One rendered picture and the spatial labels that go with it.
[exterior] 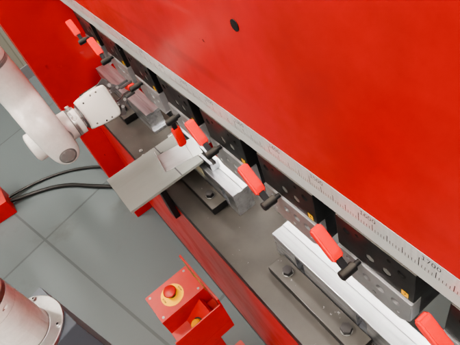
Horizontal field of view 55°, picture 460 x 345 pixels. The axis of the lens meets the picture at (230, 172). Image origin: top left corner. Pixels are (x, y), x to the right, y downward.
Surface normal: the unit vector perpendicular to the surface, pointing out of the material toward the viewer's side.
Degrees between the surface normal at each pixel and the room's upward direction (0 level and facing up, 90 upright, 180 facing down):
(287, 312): 0
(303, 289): 0
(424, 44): 90
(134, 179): 0
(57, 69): 90
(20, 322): 90
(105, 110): 72
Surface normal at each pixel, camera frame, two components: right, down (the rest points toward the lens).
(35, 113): 0.22, -0.07
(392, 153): -0.78, 0.58
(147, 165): -0.25, -0.64
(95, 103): 0.44, 0.16
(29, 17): 0.57, 0.51
